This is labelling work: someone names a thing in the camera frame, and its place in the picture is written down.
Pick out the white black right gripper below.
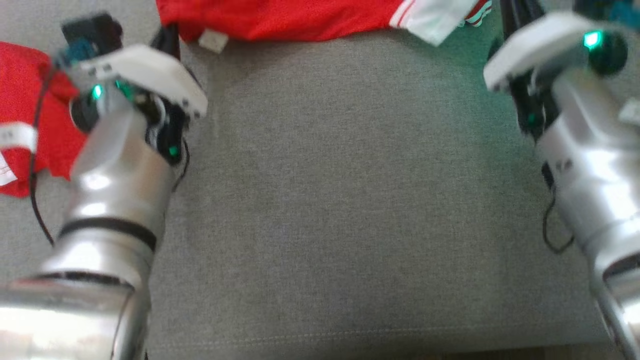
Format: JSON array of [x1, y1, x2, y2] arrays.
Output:
[[482, 0, 630, 141]]

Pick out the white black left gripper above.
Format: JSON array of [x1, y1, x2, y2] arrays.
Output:
[[60, 22, 208, 166]]

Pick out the red jersey thin white stripes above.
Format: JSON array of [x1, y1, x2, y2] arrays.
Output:
[[156, 0, 493, 47]]

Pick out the red shorts wide white stripe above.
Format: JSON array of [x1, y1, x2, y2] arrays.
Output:
[[0, 41, 91, 199]]

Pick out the large grey sofa chaise cushion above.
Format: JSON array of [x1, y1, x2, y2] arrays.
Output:
[[0, 0, 640, 359]]

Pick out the white label on right cable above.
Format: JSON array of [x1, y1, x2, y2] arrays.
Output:
[[619, 97, 640, 127]]

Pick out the white label on cable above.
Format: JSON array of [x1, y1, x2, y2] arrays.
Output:
[[0, 122, 38, 153], [619, 97, 640, 127]]

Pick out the white label on left cable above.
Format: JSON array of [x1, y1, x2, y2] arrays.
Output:
[[0, 122, 38, 153]]

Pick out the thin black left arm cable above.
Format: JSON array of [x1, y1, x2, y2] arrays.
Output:
[[27, 65, 58, 247]]

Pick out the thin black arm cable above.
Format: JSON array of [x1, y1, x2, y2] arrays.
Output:
[[27, 65, 58, 247], [542, 162, 576, 255]]

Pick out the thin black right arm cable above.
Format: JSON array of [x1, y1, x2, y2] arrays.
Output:
[[542, 162, 576, 255]]

